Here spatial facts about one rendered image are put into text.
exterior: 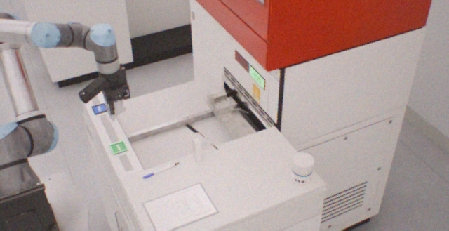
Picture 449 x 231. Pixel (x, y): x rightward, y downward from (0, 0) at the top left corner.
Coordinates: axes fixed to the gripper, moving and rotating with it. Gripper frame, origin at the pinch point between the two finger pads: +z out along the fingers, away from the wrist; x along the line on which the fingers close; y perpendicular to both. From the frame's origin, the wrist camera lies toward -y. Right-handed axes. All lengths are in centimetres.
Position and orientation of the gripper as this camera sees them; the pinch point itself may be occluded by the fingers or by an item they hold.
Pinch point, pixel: (111, 118)
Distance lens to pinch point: 185.6
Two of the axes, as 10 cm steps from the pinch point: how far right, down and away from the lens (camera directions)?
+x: -4.4, -5.5, 7.1
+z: 0.1, 7.9, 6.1
